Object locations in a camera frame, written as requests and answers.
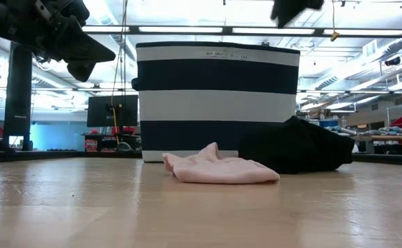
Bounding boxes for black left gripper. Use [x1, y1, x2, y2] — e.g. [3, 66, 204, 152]
[10, 0, 116, 83]

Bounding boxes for pale pink garment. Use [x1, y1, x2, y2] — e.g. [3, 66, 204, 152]
[162, 141, 280, 185]

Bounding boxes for navy plaid shirt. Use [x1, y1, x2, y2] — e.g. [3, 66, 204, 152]
[271, 0, 325, 29]

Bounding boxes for black garment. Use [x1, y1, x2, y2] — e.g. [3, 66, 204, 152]
[237, 115, 356, 175]

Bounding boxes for black monitor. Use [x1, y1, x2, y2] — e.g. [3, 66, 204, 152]
[86, 94, 139, 128]

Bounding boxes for black pillar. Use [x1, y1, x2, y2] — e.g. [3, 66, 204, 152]
[1, 41, 33, 152]

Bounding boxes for red and black shelf unit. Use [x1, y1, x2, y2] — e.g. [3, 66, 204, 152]
[83, 126, 142, 152]

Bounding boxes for navy white striped fabric basket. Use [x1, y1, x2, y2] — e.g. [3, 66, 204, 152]
[131, 41, 301, 163]

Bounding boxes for yellow hanging connector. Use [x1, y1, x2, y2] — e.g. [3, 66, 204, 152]
[330, 0, 339, 42]

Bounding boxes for blue storage bins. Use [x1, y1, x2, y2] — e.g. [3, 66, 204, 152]
[319, 118, 339, 128]

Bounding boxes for wooden workbench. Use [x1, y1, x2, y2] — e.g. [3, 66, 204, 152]
[354, 135, 402, 154]

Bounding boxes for yellow and black hanging cable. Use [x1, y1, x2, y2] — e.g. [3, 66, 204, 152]
[109, 0, 129, 152]

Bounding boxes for black aluminium table frame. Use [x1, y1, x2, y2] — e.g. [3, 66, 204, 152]
[0, 149, 402, 167]

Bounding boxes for black overhead frame beam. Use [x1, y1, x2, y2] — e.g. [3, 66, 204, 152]
[82, 24, 402, 38]

